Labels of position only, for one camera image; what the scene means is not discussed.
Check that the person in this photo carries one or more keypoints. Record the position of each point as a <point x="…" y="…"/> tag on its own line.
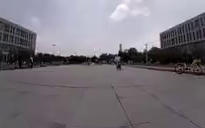
<point x="31" y="62"/>
<point x="118" y="62"/>

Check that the distant tower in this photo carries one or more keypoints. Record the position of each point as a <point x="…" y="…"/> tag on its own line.
<point x="120" y="47"/>

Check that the row of dark trees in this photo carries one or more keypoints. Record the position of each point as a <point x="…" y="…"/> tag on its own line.
<point x="136" y="55"/>

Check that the grey paved plaza ground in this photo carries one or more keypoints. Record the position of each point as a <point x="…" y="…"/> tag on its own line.
<point x="76" y="100"/>

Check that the lamp pole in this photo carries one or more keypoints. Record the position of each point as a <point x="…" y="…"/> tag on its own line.
<point x="54" y="49"/>

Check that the raised kerb strip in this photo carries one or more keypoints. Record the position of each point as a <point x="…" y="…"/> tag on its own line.
<point x="176" y="70"/>

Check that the bicycle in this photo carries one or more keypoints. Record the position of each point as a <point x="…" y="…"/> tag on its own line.
<point x="189" y="67"/>

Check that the grey multi-storey building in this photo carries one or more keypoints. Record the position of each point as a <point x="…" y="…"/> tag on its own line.
<point x="190" y="33"/>

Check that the pale multi-storey building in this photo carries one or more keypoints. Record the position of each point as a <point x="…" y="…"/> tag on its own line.
<point x="8" y="36"/>

